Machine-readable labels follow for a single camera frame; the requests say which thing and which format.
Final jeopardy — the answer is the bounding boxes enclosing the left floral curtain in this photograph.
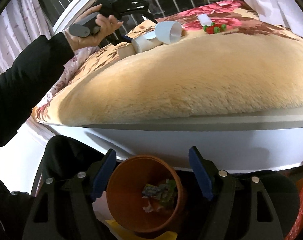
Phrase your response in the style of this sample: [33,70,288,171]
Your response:
[0,0,51,74]

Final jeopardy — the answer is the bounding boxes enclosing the red green toy car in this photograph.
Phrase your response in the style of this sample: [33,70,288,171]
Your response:
[203,23,227,34]

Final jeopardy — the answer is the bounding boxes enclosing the white right curtain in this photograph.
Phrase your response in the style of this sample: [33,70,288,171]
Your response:
[244,0,303,38]

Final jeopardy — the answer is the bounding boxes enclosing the black sleeved left forearm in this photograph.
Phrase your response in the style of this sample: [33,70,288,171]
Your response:
[0,33,74,148]

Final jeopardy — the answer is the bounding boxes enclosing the white towel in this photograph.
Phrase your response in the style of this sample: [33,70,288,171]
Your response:
[197,14,212,27]

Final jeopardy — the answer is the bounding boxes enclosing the person left hand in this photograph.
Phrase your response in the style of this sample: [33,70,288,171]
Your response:
[62,4,123,51]

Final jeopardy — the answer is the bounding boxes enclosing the floral plush blanket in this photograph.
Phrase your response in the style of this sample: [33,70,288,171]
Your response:
[33,0,303,126]

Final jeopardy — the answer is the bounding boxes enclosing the floral folded quilt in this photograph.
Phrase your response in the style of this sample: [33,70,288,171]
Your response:
[37,46,99,107]

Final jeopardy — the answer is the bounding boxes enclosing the small white paper cup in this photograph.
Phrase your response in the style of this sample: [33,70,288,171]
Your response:
[131,36,163,54]

